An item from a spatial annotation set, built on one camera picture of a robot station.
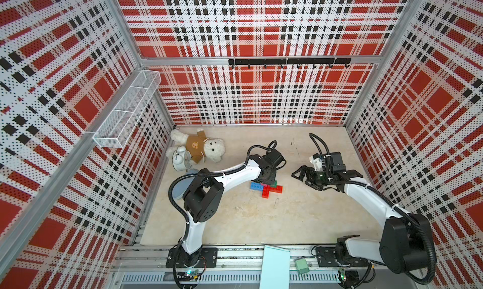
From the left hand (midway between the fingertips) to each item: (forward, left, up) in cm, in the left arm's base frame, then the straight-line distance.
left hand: (268, 178), depth 90 cm
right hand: (-3, -14, +5) cm, 16 cm away
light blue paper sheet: (-38, 0, -2) cm, 38 cm away
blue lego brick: (-3, +6, -3) cm, 7 cm away
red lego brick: (-6, +2, -3) cm, 7 cm away
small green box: (-36, -11, -5) cm, 38 cm away
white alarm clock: (+8, +43, +5) cm, 44 cm away
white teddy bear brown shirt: (+19, +37, +1) cm, 41 cm away
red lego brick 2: (-4, -5, -4) cm, 8 cm away
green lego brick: (-3, -3, -2) cm, 5 cm away
